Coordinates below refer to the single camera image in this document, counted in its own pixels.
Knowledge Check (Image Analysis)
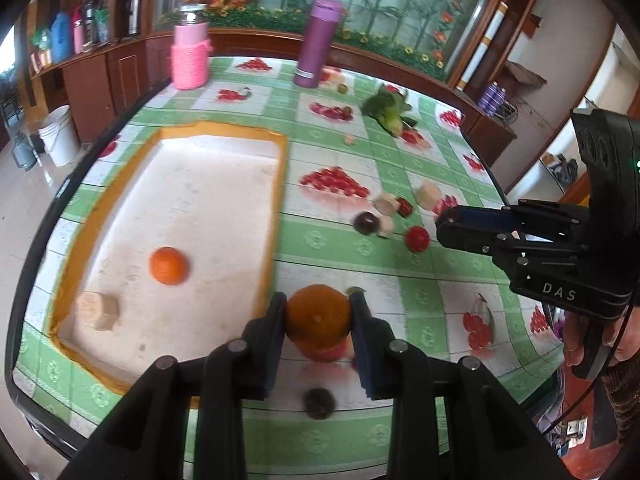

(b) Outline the orange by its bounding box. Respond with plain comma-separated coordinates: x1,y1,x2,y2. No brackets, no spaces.
149,246,190,286
284,284,352,353

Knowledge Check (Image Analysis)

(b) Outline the beige cut block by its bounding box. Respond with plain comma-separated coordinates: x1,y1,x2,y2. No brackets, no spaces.
372,193,399,217

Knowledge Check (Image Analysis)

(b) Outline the right hand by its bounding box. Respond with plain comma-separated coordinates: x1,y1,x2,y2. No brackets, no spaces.
562,303,639,369

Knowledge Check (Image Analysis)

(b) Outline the large beige cylinder block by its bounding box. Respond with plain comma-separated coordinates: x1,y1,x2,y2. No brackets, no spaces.
414,180,442,211

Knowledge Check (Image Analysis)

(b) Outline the red tomato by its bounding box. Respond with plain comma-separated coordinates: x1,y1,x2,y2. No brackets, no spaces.
405,226,431,254

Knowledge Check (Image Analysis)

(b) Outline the red jujube date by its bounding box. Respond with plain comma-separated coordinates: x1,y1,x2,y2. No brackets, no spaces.
396,197,413,218

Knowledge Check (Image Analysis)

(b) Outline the small beige block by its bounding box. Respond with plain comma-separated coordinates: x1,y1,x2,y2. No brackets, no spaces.
378,216,395,238

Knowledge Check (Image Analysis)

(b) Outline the dark plum near gripper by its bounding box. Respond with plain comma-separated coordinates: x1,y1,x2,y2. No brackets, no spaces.
303,388,336,420

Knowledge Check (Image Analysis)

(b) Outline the dark purple plum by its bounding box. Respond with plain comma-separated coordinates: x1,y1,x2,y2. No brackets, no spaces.
352,211,380,235

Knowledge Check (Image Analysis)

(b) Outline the green fruit tablecloth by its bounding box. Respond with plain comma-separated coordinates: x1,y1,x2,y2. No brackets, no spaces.
9,58,562,451

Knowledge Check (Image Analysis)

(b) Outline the orange in tray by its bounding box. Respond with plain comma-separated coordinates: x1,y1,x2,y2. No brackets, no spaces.
149,246,190,286

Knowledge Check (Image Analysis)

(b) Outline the yellow rimmed white tray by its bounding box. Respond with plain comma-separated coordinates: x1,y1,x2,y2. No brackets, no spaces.
48,122,288,394

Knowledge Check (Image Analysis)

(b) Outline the green bok choy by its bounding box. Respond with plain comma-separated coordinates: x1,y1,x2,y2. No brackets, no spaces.
360,84,418,138

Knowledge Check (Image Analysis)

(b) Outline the beige cylinder block in tray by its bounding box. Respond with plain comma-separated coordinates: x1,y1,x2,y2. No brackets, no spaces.
76,292,119,332

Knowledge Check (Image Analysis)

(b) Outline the purple thermos bottle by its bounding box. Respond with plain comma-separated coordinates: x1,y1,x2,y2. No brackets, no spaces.
293,0,344,88

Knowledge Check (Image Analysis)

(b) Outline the white plastic bucket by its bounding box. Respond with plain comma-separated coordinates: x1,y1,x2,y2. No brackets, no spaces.
38,105,80,167

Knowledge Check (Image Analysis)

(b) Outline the pink knitted cover bottle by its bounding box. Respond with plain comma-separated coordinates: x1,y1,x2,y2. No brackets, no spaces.
170,3,213,90

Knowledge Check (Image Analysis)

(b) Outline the blue plastic jug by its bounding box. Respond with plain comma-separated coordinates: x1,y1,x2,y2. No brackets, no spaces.
51,12,73,64

